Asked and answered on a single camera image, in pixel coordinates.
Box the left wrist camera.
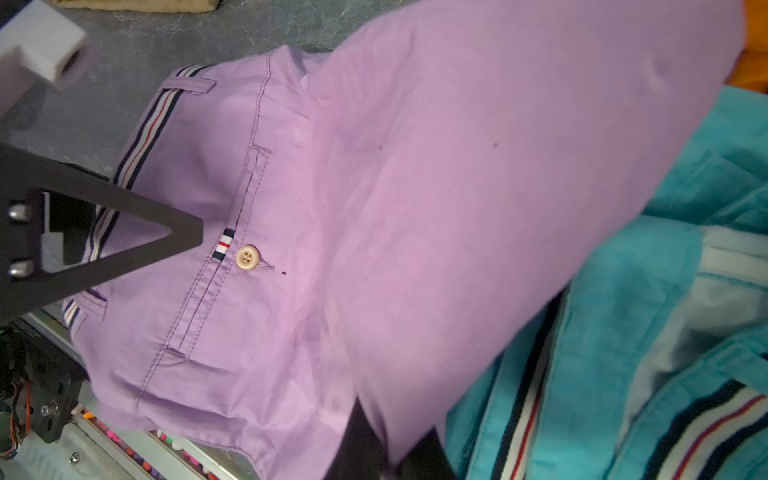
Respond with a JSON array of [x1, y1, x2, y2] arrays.
[[1, 0, 93, 114]]

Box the orange pants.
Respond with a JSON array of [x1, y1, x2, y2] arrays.
[[727, 0, 767, 94]]

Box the khaki pants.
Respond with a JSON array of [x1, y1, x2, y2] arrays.
[[52, 0, 220, 14]]

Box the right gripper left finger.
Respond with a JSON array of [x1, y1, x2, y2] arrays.
[[1, 144, 203, 324]]

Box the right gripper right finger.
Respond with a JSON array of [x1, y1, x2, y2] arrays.
[[324, 400, 456, 480]]

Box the teal pants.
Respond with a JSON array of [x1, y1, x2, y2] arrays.
[[444, 87, 767, 479]]

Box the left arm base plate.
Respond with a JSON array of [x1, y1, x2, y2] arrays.
[[1, 319, 87, 460]]

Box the purple pants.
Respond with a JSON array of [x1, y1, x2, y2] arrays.
[[65, 1, 745, 479]]

